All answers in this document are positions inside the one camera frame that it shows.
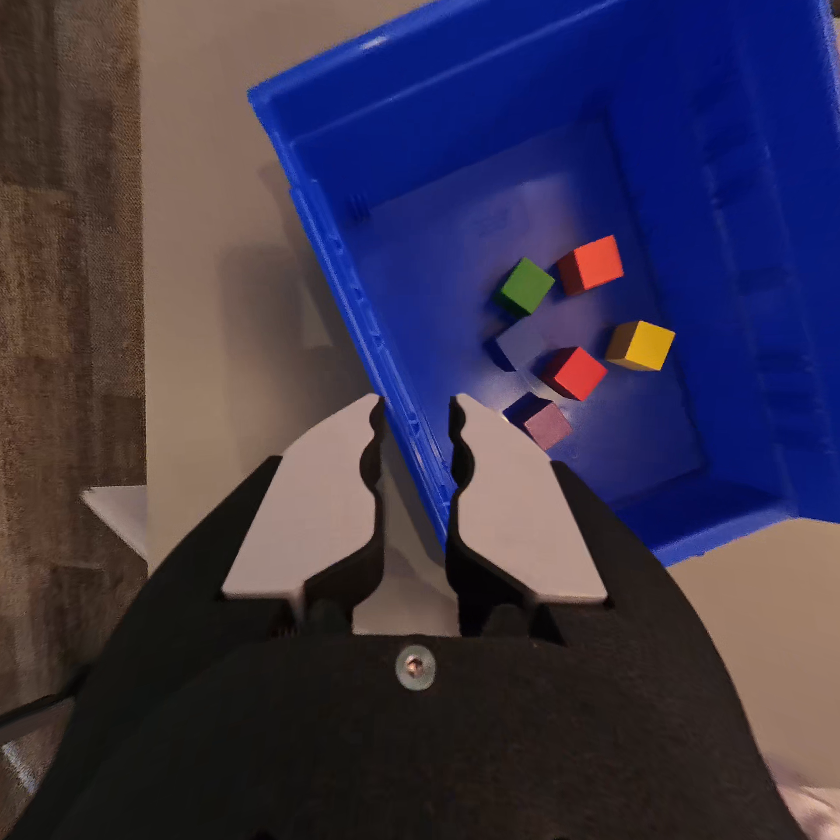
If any purple cube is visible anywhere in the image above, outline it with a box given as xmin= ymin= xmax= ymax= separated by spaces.
xmin=503 ymin=392 xmax=574 ymax=453

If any yellow cube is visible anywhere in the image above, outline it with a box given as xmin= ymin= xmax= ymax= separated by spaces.
xmin=604 ymin=319 xmax=677 ymax=374

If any blue plastic bin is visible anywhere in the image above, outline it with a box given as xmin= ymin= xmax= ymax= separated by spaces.
xmin=246 ymin=0 xmax=840 ymax=568

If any red cube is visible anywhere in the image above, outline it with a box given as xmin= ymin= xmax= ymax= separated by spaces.
xmin=541 ymin=346 xmax=609 ymax=403

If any blue cube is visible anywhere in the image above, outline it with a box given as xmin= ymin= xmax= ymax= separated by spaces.
xmin=485 ymin=320 xmax=547 ymax=374

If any green cube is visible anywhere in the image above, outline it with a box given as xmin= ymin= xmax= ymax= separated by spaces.
xmin=493 ymin=256 xmax=557 ymax=319

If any orange cube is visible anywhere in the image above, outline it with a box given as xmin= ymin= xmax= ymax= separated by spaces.
xmin=556 ymin=234 xmax=625 ymax=298

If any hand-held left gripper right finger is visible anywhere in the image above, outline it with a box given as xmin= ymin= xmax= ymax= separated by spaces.
xmin=447 ymin=392 xmax=609 ymax=618

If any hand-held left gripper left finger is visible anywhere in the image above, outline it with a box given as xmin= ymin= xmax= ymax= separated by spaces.
xmin=222 ymin=394 xmax=387 ymax=611

